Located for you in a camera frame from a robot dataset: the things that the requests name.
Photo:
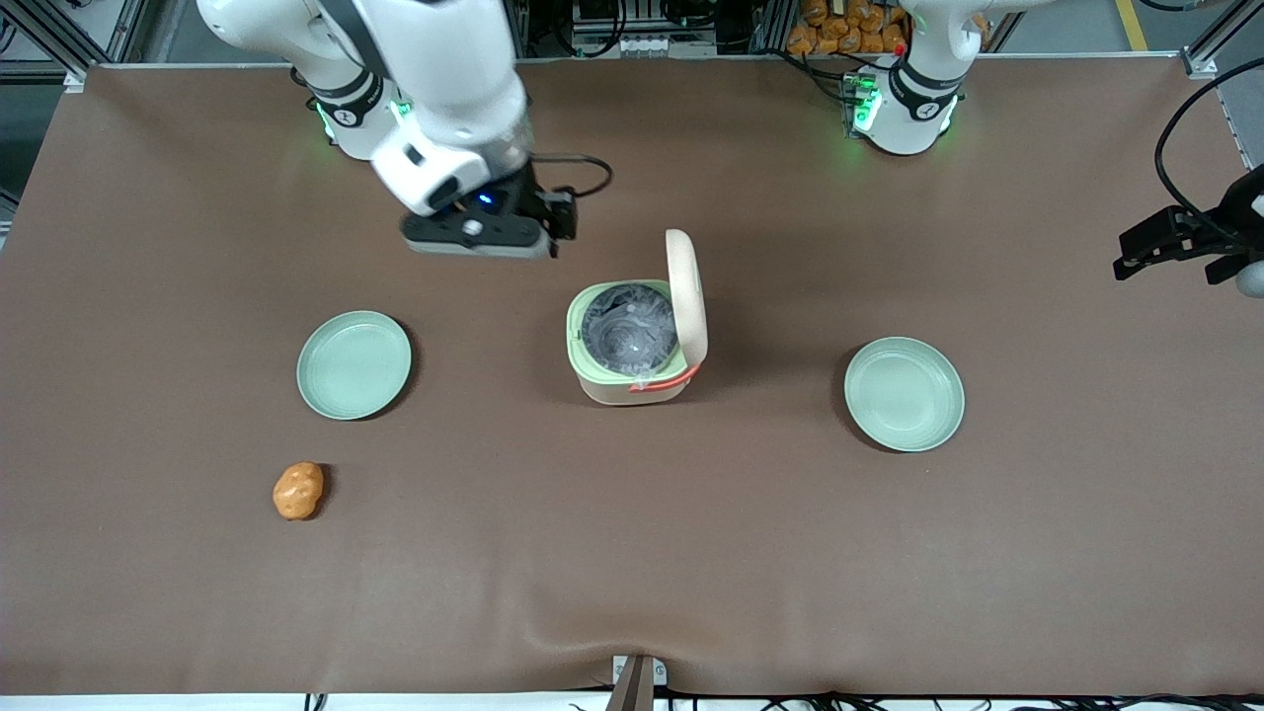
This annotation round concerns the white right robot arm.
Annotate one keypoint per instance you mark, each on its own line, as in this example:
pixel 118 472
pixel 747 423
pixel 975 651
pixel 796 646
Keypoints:
pixel 444 89

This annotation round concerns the pile of orange buns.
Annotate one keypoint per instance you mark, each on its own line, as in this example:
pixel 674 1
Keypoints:
pixel 844 25

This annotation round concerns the brown table mat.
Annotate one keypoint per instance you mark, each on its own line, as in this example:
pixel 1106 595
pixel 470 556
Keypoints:
pixel 632 553

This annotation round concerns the orange brown potato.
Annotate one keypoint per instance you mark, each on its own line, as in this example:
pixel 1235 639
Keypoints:
pixel 297 491

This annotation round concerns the pale green plate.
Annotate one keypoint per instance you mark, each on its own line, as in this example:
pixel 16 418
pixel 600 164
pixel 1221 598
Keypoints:
pixel 904 394
pixel 354 364

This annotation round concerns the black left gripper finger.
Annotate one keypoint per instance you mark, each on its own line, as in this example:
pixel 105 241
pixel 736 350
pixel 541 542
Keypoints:
pixel 1153 229
pixel 1155 258

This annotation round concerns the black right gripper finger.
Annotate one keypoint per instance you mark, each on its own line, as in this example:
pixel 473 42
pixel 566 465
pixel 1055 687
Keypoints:
pixel 549 247
pixel 564 212

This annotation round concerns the aluminium frame post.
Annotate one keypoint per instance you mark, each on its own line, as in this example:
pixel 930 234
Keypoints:
pixel 128 30

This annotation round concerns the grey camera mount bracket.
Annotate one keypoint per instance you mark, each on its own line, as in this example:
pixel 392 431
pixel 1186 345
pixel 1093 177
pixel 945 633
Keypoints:
pixel 637 681

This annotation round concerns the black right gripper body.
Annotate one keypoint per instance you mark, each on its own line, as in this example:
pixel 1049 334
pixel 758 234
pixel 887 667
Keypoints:
pixel 526 200

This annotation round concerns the grey inner cooking pot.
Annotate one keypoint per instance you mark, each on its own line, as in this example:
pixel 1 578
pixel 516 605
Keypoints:
pixel 627 331

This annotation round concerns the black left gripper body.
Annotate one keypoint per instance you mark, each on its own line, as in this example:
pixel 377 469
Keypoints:
pixel 1240 213

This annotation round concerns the aluminium corner bracket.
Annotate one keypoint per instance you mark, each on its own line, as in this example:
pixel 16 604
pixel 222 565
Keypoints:
pixel 1200 64

